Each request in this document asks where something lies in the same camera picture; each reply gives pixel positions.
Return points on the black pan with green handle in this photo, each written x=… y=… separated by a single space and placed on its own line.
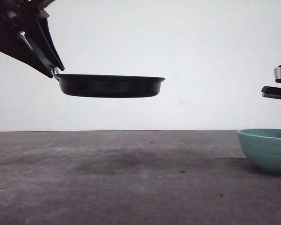
x=108 y=86

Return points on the teal ceramic bowl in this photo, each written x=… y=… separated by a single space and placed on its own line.
x=262 y=146

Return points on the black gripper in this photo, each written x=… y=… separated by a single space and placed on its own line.
x=24 y=23

